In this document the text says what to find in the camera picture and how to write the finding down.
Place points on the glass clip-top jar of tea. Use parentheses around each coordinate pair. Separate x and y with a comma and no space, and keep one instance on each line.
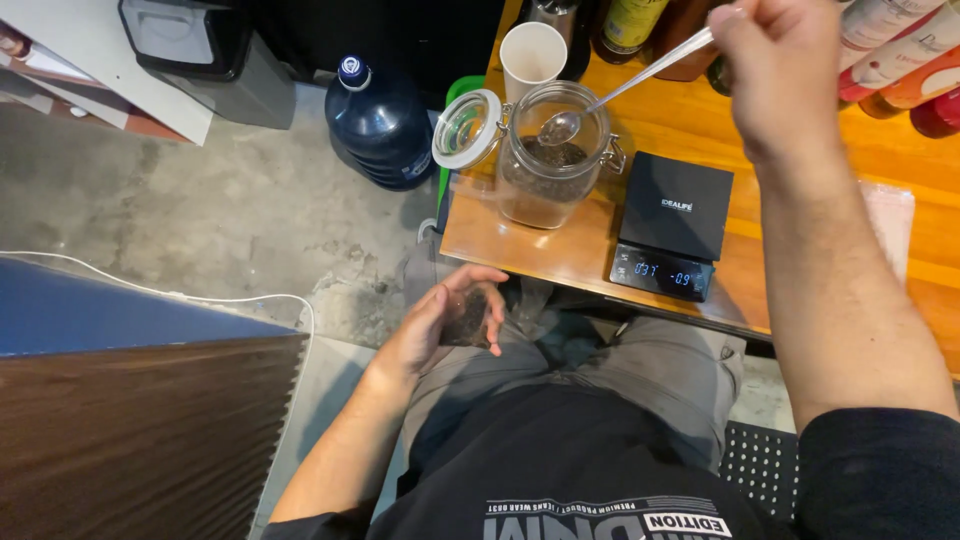
(544,154)

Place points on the white paper cup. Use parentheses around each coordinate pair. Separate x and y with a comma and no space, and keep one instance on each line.
(531,58)

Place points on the yellow-label syrup bottle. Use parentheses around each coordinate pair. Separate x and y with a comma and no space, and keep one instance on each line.
(626,26)

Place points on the black digital scale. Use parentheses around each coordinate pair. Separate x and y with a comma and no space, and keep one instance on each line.
(671,225)

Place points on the person's right fingers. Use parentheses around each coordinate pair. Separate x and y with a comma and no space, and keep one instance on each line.
(739,52)

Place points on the grey pedal trash bin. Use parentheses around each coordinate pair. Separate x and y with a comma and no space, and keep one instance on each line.
(210,56)

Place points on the dark wooden counter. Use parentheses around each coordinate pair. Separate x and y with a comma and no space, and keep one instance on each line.
(135,420)

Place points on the green plastic crate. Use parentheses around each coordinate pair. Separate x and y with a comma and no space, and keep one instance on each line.
(455,127)

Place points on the white-label red syrup bottle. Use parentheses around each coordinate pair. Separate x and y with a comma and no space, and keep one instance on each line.
(896,56)

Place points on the black perforated floor mat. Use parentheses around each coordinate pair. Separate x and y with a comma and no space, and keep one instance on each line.
(761,465)

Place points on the stack of clear plastic bags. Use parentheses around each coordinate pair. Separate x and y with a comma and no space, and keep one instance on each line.
(890,221)

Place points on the small clear bag of tea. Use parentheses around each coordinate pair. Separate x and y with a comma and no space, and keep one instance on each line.
(466,321)

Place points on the person's right hand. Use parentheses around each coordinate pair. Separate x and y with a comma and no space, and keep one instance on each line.
(780,75)

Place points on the white-label orange syrup bottle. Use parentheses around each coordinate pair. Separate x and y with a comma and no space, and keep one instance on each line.
(911,90)

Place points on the stainless steel shaker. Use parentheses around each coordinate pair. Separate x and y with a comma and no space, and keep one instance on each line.
(553,15)

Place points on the person's left hand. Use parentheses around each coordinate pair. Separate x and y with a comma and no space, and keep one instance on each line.
(424,330)

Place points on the stack of poster boards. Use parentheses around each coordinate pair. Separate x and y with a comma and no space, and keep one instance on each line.
(82,67)

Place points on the brown syrup bottle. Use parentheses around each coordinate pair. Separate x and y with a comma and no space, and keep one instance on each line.
(679,45)

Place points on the long metal spoon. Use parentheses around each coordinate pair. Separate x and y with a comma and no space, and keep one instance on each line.
(622,88)

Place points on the dark blue water bottle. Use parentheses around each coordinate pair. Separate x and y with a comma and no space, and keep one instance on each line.
(381,124)

